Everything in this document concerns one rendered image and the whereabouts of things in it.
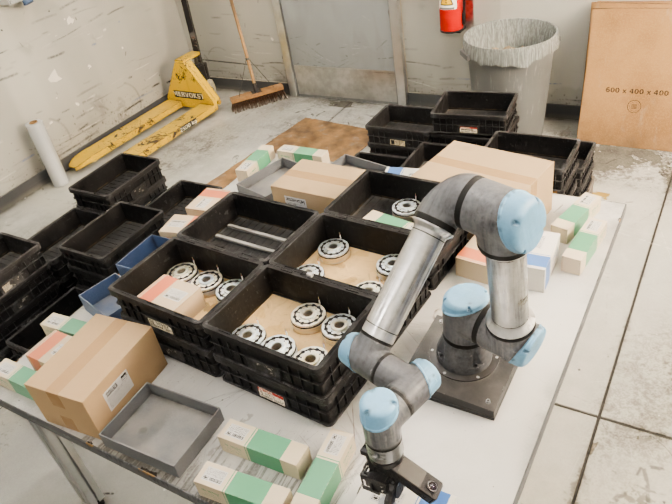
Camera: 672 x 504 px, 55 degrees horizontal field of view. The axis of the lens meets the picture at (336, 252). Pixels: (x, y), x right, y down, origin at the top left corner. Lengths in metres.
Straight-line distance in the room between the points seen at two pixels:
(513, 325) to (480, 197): 0.38
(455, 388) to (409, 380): 0.46
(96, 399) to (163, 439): 0.21
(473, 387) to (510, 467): 0.23
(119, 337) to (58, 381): 0.20
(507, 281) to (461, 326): 0.28
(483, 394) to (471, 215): 0.60
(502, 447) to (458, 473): 0.13
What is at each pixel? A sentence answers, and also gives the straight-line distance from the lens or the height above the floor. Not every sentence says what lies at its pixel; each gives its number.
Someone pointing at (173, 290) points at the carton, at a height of 0.90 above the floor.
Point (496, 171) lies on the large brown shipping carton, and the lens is 2.31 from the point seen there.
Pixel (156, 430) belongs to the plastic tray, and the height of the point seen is 0.70.
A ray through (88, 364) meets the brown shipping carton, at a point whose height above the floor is 0.86.
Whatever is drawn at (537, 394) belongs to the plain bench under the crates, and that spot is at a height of 0.70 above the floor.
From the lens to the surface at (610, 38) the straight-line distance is 4.30.
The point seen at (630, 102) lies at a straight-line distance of 4.34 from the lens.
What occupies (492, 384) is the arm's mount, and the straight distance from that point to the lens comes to 1.76.
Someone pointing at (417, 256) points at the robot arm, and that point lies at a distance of 1.34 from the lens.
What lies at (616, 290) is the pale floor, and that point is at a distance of 3.23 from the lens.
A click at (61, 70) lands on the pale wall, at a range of 5.30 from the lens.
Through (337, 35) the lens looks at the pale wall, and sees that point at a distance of 5.14.
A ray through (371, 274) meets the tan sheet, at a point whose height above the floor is 0.83.
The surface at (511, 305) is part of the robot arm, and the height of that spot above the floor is 1.07.
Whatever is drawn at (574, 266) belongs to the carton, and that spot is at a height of 0.73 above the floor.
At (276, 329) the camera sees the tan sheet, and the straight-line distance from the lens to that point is 1.86.
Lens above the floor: 2.06
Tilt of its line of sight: 36 degrees down
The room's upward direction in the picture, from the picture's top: 11 degrees counter-clockwise
